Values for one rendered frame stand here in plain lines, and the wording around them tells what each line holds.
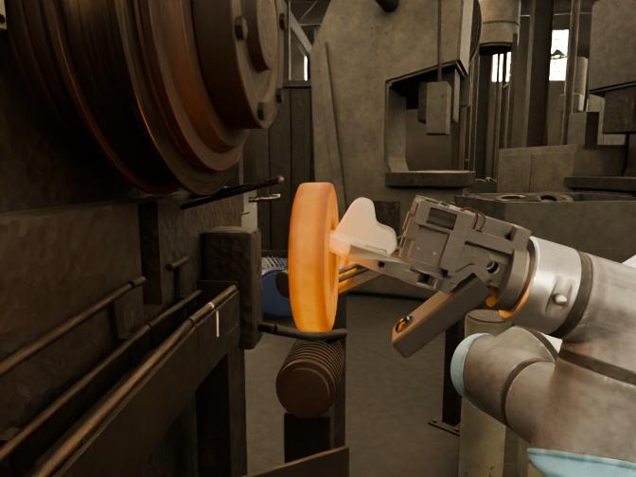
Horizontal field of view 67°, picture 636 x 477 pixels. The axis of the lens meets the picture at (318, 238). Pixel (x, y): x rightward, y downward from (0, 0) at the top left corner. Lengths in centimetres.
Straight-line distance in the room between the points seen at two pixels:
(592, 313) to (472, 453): 105
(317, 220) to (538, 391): 29
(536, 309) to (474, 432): 101
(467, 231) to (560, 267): 9
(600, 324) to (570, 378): 6
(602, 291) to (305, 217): 28
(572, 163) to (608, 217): 152
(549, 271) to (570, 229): 240
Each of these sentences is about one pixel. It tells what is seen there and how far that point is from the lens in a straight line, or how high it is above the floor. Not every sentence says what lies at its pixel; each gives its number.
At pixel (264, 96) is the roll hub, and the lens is 76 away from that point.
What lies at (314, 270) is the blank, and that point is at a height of 83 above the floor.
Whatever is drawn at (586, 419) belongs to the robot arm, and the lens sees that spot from 53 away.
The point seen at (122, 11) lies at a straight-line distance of 55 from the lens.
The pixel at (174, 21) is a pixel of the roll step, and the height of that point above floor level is 108.
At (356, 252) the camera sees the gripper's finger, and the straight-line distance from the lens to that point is 48.
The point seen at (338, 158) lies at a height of 98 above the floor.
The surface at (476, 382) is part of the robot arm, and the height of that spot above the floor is 67.
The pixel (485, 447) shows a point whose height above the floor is 17.
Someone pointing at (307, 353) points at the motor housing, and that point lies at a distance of 104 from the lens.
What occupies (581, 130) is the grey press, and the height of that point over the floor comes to 121.
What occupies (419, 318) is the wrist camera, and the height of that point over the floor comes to 77.
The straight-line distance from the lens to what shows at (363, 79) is 343.
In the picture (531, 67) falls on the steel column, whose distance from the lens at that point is 953.
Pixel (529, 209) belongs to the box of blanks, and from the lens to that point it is 276.
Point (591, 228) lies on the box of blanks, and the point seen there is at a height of 59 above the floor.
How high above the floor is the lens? 92
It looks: 8 degrees down
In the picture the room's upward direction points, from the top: straight up
